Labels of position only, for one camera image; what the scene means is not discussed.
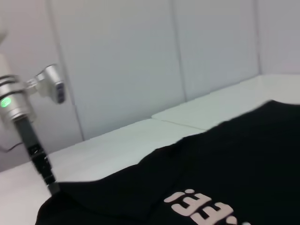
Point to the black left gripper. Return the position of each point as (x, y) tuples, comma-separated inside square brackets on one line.
[(32, 143)]

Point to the black t-shirt with FREE print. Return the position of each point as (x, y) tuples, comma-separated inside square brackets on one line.
[(222, 164)]

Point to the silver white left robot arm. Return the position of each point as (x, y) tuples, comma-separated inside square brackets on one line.
[(14, 100)]

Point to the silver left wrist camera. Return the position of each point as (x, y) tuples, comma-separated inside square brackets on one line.
[(52, 84)]

